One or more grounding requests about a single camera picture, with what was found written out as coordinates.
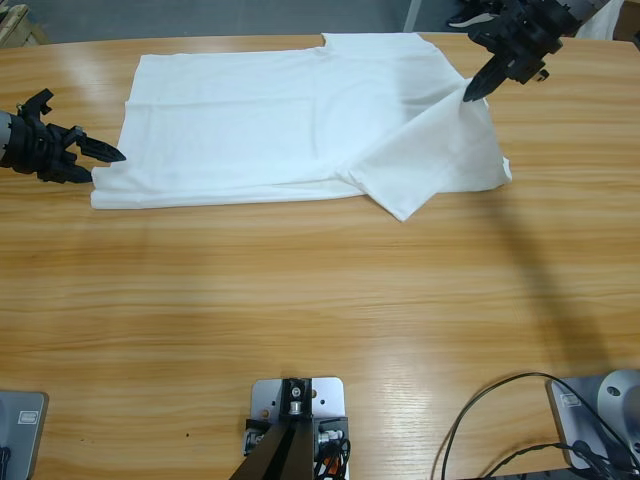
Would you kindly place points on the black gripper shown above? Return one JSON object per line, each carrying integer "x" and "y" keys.
{"x": 530, "y": 35}
{"x": 45, "y": 150}

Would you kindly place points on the white t-shirt with black logo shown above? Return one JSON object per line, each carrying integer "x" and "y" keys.
{"x": 225, "y": 125}

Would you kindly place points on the black sneaker with white sole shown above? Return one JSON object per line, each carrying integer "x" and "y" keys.
{"x": 462, "y": 21}

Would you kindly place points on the white metal pole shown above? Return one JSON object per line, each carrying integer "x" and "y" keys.
{"x": 411, "y": 15}

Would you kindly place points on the white bag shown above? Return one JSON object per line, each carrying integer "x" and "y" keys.
{"x": 600, "y": 26}

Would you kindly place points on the wooden pallet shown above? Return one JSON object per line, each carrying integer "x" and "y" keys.
{"x": 20, "y": 30}

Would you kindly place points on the black clamp with silver knob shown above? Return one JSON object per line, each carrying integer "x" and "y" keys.
{"x": 330, "y": 435}
{"x": 256, "y": 440}

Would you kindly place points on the black gripper side bracket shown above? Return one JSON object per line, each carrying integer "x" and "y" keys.
{"x": 35, "y": 102}
{"x": 482, "y": 37}

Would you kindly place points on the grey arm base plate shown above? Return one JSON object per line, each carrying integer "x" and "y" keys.
{"x": 562, "y": 425}
{"x": 25, "y": 450}

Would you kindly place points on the white mount block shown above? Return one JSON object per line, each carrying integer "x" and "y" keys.
{"x": 330, "y": 395}

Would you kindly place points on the dark camera post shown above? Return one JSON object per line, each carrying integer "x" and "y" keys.
{"x": 285, "y": 460}

